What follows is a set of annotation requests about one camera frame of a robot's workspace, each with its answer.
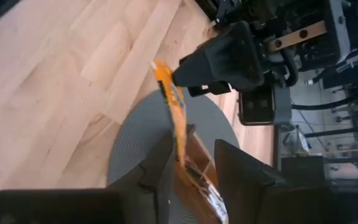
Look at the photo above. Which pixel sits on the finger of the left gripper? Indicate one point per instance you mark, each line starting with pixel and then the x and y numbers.
pixel 213 88
pixel 225 59

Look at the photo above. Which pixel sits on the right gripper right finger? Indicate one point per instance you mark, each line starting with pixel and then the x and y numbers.
pixel 238 180

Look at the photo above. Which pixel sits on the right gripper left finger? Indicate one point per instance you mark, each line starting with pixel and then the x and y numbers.
pixel 160 174

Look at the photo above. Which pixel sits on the orange tea packet with barcode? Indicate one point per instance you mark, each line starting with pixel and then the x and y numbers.
pixel 177 105

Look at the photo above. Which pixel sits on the brown wooden tea organizer box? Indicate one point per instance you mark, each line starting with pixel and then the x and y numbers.
pixel 199 152

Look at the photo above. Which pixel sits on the grey round woven mat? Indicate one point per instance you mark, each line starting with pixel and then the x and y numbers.
pixel 135 140

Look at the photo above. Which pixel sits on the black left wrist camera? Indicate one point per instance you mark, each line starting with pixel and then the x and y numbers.
pixel 256 104

